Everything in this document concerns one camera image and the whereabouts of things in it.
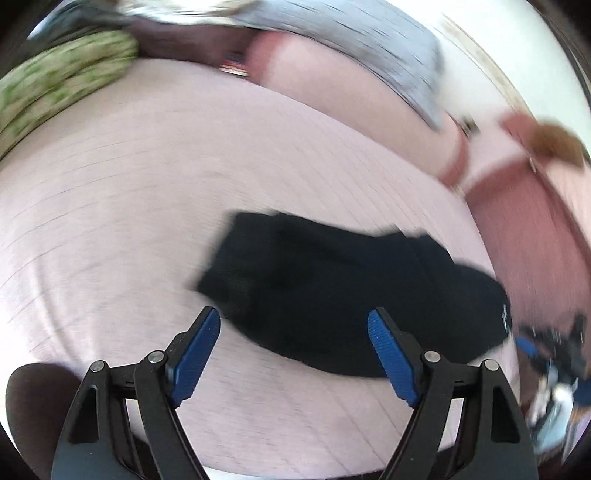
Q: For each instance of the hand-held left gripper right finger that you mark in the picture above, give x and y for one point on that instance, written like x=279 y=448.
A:
x=392 y=355

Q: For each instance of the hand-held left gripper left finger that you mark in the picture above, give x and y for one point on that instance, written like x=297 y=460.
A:
x=195 y=355

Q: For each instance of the black pants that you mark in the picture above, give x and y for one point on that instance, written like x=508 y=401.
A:
x=332 y=295

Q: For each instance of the green patterned blanket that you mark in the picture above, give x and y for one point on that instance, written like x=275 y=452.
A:
x=55 y=87

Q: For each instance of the pink bed sheet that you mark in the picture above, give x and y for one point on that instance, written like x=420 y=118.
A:
x=175 y=207

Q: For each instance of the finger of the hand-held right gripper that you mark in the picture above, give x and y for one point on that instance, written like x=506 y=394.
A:
x=538 y=346

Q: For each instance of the grey blanket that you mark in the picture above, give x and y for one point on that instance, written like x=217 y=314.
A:
x=369 y=46

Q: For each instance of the brown plush toy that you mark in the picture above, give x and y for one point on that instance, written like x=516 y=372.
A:
x=556 y=141

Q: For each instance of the pink padded headboard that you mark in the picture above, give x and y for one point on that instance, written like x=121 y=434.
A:
x=508 y=184

